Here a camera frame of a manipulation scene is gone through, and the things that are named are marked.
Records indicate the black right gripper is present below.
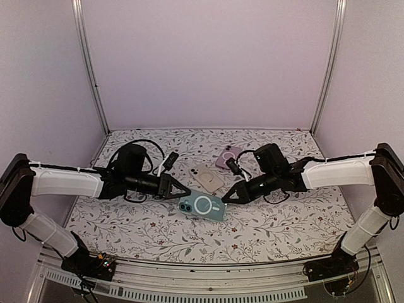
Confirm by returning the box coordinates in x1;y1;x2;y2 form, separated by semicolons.
222;170;279;205

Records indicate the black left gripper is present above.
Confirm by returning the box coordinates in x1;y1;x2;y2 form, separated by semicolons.
126;172;191;201

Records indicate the blue phone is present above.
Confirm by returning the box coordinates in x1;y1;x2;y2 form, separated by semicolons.
177;190;227;222

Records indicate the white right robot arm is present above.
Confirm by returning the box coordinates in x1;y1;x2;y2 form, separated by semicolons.
222;143;403;275

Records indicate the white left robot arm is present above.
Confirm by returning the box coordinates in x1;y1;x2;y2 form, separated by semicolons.
1;140;191;274

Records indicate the floral patterned table mat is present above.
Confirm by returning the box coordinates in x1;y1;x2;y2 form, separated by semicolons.
67;129;354;264

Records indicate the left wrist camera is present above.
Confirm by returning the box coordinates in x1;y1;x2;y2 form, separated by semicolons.
156;151;179;177

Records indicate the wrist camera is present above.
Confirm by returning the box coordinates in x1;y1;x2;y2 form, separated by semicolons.
156;151;179;177
225;158;250;182

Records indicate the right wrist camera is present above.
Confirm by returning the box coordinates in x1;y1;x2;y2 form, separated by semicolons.
225;158;250;182

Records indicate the purple phone with ring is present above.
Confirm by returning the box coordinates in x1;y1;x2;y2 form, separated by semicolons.
215;145;242;170

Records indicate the front aluminium rail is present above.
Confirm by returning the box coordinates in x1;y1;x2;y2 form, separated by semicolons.
27;245;397;302

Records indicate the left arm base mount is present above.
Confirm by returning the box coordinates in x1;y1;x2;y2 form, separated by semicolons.
61;232;116;282

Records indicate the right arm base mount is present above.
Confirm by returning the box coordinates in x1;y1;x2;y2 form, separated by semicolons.
302;234;359;282

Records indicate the aluminium frame post back left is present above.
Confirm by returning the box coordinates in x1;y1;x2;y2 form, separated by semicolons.
71;0;110;135

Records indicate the aluminium frame post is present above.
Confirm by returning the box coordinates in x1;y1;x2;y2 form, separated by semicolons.
71;0;110;135
309;0;347;137

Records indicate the aluminium frame post back right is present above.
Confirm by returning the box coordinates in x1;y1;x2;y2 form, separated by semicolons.
309;0;347;137

